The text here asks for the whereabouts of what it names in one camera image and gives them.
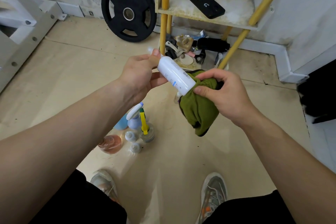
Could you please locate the black shorts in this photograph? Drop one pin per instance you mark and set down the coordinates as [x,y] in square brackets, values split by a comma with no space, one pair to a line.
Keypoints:
[78,202]

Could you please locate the clear bottle yellow green sprayer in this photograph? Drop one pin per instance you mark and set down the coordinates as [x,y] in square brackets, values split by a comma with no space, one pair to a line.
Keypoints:
[148,134]

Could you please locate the white metal rack frame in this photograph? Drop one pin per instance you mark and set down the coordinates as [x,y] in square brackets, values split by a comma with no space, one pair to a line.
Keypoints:
[15,42]

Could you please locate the blue white packet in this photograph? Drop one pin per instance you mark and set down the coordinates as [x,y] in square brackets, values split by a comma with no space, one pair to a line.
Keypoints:
[200,34]

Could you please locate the orange spray bottle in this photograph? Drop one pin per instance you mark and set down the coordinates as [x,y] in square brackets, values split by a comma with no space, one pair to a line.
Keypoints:
[111,145]

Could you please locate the person's left forearm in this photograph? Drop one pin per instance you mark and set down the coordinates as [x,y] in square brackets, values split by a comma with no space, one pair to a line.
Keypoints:
[57,155]

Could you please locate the green microfibre cloth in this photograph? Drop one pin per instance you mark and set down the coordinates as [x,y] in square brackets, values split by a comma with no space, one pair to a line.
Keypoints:
[199,113]

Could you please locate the white round disc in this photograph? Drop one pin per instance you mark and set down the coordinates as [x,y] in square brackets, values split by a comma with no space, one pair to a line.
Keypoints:
[186,60]

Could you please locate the white shelf yellow poles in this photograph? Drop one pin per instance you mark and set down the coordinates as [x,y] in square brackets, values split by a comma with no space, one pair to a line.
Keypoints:
[236,8]

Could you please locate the black clip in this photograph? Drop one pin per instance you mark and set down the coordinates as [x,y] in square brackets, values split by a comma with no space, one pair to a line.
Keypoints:
[170,54]

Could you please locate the black phone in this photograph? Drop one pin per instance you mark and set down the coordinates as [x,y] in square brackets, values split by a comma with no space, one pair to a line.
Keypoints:
[205,3]

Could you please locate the white plastic strip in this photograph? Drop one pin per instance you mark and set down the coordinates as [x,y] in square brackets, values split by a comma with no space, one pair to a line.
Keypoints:
[218,58]

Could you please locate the person's left hand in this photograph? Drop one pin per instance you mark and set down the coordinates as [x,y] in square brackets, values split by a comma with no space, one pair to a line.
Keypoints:
[136,76]

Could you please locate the white plastic scoop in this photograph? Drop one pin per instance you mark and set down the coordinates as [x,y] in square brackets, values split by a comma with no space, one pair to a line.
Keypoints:
[173,47]

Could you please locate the person's grey shoe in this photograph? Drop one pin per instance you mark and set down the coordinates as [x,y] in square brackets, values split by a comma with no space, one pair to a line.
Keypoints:
[103,183]
[212,195]

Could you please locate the person's right hand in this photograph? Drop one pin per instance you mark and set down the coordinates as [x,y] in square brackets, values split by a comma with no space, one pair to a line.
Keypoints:
[231,97]

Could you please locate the person's left grey shoe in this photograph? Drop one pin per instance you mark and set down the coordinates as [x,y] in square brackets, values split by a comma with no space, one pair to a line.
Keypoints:
[103,183]

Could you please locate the blue spray bottle pink trigger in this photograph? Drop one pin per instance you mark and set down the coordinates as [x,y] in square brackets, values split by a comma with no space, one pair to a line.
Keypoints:
[121,124]

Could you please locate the pale blue bottle white sprayer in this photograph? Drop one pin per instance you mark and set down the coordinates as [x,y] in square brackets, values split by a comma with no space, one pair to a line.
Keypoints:
[134,124]

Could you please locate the person's right grey shoe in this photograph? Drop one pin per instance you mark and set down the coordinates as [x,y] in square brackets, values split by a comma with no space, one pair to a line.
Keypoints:
[212,195]

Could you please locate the tan fuzzy glove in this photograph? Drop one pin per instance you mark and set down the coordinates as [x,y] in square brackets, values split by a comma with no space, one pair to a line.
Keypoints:
[184,42]

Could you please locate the black weight plate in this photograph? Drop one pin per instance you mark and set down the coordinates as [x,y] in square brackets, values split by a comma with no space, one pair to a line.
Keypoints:
[114,11]

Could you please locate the person's right forearm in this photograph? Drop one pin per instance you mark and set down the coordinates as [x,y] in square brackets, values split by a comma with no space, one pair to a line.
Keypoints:
[294,163]

